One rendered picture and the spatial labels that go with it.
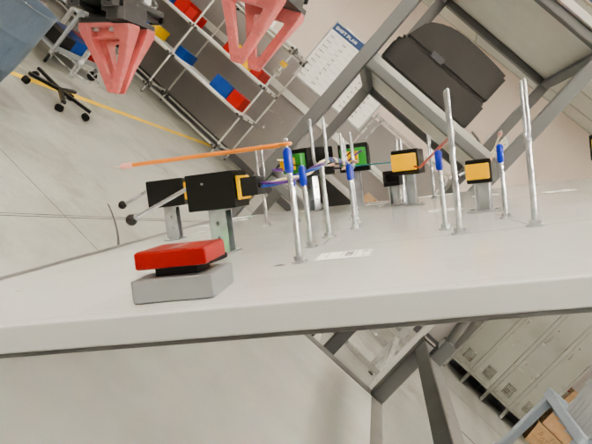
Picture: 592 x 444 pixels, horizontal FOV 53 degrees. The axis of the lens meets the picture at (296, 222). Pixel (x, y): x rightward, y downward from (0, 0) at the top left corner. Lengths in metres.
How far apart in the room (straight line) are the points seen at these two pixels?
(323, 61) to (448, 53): 6.80
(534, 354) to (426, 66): 6.26
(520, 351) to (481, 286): 7.32
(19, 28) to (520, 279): 3.83
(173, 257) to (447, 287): 0.18
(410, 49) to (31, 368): 1.25
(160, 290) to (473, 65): 1.38
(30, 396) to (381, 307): 0.48
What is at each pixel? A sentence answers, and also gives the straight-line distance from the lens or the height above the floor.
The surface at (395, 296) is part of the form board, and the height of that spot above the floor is 1.18.
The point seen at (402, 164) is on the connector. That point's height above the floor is 1.27.
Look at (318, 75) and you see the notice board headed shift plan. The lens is 8.41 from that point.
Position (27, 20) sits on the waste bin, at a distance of 4.04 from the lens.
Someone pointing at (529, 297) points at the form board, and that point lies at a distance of 0.35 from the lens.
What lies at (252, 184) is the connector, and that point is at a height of 1.13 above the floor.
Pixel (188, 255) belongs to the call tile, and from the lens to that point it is 0.40.
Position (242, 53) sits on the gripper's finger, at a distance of 0.64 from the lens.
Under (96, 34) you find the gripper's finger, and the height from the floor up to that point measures 1.14.
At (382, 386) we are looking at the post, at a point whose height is 0.84.
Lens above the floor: 1.23
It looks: 9 degrees down
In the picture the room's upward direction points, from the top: 41 degrees clockwise
